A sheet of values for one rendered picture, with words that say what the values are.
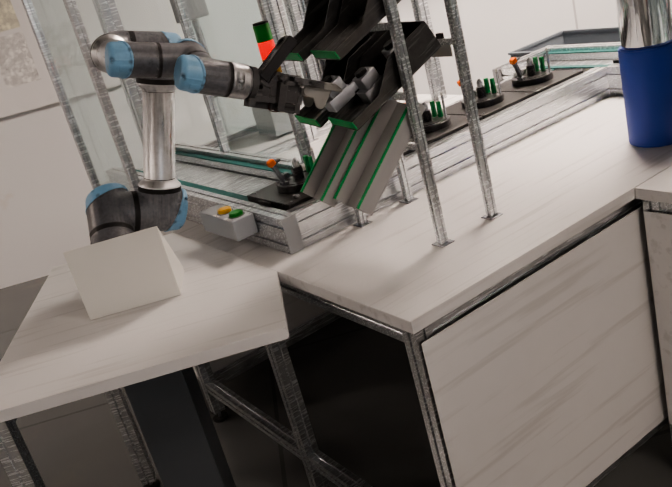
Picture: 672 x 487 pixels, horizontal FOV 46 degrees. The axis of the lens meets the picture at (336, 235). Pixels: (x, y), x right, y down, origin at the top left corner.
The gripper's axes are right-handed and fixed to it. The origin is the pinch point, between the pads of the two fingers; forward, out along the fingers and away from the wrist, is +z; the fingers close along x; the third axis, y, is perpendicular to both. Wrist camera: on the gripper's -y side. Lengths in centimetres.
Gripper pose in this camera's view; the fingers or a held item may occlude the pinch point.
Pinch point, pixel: (331, 86)
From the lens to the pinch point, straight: 182.1
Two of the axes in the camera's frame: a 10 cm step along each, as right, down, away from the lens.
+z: 8.9, 0.6, 4.6
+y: -1.4, 9.8, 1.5
